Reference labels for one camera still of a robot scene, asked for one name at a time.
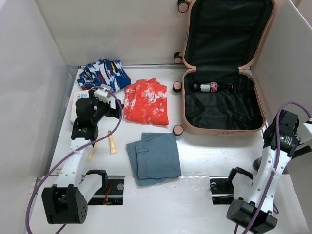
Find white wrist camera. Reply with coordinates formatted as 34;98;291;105
94;84;113;104
297;118;312;144

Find blue white patterned garment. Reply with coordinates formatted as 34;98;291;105
77;59;131;92

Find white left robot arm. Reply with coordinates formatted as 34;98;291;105
41;85;122;224

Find pink hard-shell suitcase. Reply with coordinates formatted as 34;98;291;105
173;0;275;136

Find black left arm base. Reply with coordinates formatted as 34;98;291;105
88;177;124;206

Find red white patterned garment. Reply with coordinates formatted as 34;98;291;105
123;78;169;126

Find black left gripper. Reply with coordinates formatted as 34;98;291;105
90;90;123;124

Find white first aid tin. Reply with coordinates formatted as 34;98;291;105
70;90;91;125

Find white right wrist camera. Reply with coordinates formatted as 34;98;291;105
297;118;312;144

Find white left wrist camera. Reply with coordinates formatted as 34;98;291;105
94;84;113;104

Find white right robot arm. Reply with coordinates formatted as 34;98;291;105
227;110;312;234

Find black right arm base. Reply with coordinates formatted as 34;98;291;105
209;167;253;205

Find folded blue denim shorts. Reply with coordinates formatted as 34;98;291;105
126;133;181;187

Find small cream cosmetic tube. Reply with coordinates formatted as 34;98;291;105
108;130;117;154

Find large cream cosmetic tube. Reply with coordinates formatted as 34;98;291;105
86;143;96;162

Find cola bottle red cap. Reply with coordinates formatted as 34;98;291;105
191;82;234;93

